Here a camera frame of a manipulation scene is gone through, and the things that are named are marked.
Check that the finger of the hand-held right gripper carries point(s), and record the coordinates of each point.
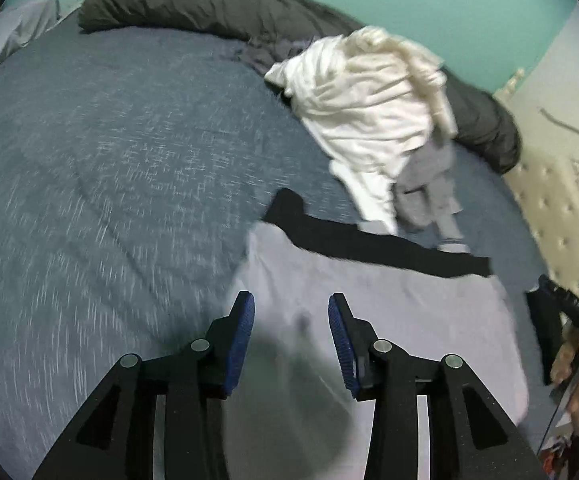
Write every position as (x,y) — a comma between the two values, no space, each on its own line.
(544,325)

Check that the grey pants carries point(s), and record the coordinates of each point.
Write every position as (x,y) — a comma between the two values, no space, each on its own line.
(429,185)

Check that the bed with blue sheet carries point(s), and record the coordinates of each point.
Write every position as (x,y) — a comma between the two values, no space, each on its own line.
(94,160)

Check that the beige tufted headboard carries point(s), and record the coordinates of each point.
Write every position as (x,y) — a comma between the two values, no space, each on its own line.
(559,200)

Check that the white crumpled garment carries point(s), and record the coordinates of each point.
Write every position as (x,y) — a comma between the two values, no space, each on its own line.
(369,105)

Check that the dark grey crumpled garment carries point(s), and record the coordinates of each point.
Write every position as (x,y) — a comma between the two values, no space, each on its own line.
(269,57)

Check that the dark grey rolled duvet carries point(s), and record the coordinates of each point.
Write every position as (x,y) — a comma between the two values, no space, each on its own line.
(194,0)

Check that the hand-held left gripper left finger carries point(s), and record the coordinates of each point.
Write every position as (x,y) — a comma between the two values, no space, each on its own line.
(242,340)

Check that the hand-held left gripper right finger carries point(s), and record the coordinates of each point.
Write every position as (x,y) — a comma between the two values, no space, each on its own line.
(342,345)

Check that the light grey blanket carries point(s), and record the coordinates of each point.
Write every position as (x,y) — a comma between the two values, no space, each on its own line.
(14,30)

